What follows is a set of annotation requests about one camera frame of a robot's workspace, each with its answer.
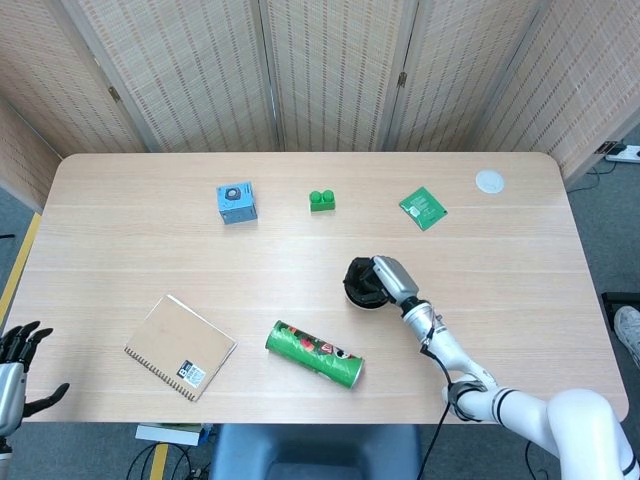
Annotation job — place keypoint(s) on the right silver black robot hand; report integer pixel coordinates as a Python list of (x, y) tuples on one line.
[(397, 280)]

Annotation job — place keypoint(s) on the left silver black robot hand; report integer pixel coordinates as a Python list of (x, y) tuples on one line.
[(10, 395)]

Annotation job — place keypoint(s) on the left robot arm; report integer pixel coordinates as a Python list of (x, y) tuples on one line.
[(4, 450)]

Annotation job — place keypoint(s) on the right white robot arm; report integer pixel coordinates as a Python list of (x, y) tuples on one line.
[(525, 400)]

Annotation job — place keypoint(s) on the cup of dark coffee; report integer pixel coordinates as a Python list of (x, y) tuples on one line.
[(365, 307)]

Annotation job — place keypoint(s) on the green sachet packet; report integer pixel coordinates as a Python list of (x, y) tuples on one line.
[(424, 208)]

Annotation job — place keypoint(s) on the green toy brick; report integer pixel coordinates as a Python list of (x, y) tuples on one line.
[(322, 201)]

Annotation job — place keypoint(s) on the green chips can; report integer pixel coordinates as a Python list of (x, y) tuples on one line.
[(315, 352)]

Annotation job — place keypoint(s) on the white round lid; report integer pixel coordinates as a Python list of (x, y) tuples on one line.
[(489, 181)]

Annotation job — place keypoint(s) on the brown spiral notebook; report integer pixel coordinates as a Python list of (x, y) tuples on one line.
[(177, 342)]

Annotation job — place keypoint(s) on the small blue cardboard box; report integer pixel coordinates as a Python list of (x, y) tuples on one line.
[(236, 202)]

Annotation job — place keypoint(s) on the dark blue chair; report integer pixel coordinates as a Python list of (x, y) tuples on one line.
[(315, 450)]

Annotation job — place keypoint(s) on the brass screen hinge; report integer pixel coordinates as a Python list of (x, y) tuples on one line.
[(114, 93), (401, 79)]

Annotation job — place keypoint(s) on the woven folding screen panel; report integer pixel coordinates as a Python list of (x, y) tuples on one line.
[(580, 85), (190, 75), (335, 75), (25, 155), (460, 75), (55, 85)]

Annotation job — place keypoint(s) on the white sneaker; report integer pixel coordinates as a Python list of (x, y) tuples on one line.
[(629, 330)]

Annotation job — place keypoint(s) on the white power strip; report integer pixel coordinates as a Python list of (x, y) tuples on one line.
[(627, 152)]

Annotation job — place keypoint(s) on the black floor frame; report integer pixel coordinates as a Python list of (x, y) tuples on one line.
[(611, 299)]

